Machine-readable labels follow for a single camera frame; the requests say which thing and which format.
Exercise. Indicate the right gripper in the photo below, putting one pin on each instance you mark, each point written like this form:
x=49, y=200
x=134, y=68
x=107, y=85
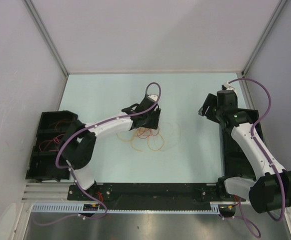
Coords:
x=210, y=100

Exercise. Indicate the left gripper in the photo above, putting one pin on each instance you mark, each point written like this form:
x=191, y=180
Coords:
x=153, y=124

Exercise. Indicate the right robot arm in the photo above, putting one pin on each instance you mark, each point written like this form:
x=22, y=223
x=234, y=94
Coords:
x=272, y=188

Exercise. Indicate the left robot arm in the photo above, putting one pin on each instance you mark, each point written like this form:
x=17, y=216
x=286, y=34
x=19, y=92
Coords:
x=76, y=147

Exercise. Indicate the right black sorting bin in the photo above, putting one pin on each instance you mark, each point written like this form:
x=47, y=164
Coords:
x=235, y=162

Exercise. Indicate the black sorting bin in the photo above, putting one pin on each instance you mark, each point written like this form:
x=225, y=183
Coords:
x=51, y=128
x=235, y=162

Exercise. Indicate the left black sorting bin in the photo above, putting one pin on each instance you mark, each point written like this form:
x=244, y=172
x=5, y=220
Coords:
x=51, y=128

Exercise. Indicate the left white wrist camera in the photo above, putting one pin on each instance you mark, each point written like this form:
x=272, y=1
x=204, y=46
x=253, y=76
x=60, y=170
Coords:
x=152, y=97

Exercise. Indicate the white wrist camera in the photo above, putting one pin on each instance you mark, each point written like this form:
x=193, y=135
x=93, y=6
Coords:
x=227, y=86
x=152, y=97

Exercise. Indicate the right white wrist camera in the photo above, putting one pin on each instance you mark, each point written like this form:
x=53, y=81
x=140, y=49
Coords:
x=227, y=86

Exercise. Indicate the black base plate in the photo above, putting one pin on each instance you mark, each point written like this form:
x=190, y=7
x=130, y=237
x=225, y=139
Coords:
x=160, y=196

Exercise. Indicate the white slotted cable duct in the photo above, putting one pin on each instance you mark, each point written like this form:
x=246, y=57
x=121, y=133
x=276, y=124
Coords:
x=80, y=208

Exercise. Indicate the aluminium frame rail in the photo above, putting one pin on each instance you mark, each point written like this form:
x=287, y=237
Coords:
x=41, y=27

